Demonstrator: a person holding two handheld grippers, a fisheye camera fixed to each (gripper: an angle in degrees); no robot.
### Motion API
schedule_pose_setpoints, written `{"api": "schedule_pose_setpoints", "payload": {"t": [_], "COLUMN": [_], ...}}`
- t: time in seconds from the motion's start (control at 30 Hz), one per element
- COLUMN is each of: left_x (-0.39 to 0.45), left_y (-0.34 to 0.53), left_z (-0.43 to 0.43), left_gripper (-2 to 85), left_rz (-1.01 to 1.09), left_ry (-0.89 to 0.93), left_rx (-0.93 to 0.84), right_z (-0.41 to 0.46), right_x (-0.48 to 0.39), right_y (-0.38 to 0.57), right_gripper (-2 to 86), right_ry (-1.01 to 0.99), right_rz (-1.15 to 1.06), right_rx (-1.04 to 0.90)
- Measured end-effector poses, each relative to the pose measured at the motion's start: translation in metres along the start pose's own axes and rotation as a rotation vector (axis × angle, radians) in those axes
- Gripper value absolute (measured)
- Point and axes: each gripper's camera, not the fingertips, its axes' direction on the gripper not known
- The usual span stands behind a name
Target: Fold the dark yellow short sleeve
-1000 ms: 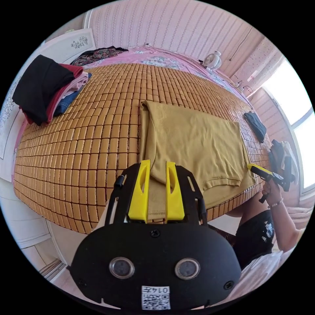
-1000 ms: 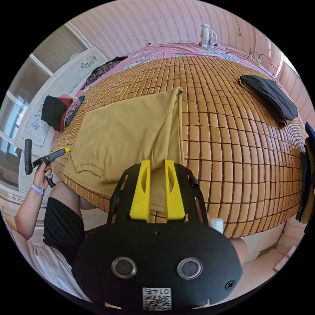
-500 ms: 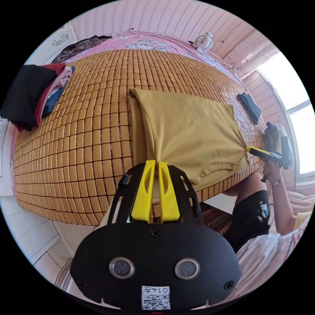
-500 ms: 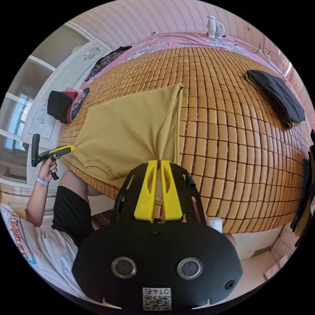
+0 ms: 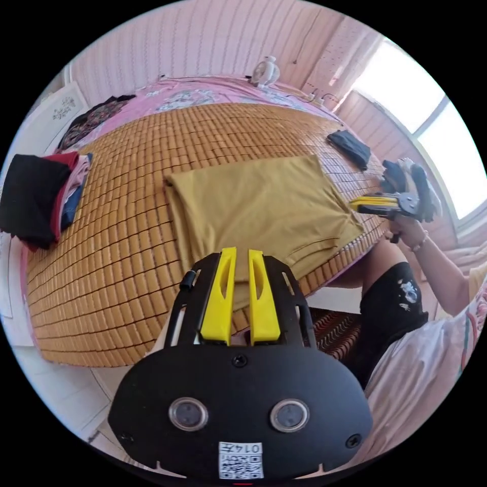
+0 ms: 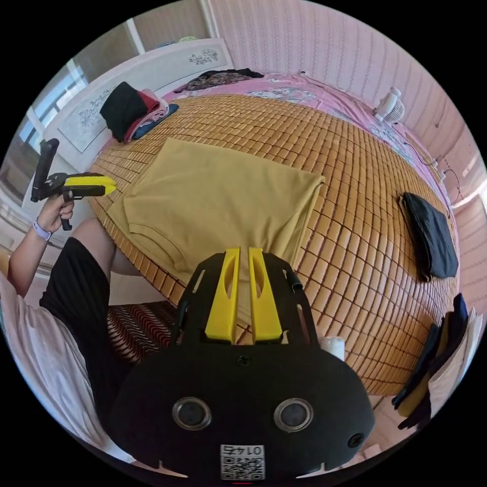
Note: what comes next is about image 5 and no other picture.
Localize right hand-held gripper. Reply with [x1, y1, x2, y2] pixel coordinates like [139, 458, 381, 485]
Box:
[350, 191, 422, 244]

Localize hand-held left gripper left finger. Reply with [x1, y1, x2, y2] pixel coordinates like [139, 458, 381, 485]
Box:
[200, 247, 237, 345]

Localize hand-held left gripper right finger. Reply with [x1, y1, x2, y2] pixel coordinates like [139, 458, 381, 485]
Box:
[248, 249, 282, 346]

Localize dark yellow short sleeve shirt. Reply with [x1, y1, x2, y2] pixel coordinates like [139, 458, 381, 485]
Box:
[162, 153, 365, 309]

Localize person's right forearm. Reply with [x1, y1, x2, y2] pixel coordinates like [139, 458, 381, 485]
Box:
[412, 234, 473, 317]

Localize person's right hand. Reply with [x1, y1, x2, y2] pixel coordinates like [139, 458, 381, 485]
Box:
[389, 217, 428, 251]

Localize black and white pile of clothes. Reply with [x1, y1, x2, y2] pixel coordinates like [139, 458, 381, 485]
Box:
[379, 157, 443, 224]

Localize black folded garment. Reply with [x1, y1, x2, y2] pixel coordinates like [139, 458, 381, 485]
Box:
[327, 129, 372, 171]

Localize patterned floor mat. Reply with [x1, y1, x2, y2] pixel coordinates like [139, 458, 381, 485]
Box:
[308, 307, 363, 361]

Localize person's body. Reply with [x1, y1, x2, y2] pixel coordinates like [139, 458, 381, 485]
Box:
[357, 239, 487, 463]

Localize window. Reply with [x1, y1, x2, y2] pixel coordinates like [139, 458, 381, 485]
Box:
[352, 37, 487, 222]

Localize bed with woven mat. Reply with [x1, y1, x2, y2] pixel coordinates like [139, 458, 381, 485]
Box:
[22, 74, 393, 368]

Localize white fan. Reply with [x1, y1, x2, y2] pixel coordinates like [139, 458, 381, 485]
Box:
[249, 56, 283, 89]

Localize pile of clothes with red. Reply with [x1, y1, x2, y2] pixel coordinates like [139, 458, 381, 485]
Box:
[0, 151, 94, 253]

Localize dark floral garment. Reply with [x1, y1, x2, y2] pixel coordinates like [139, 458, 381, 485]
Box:
[58, 94, 136, 152]

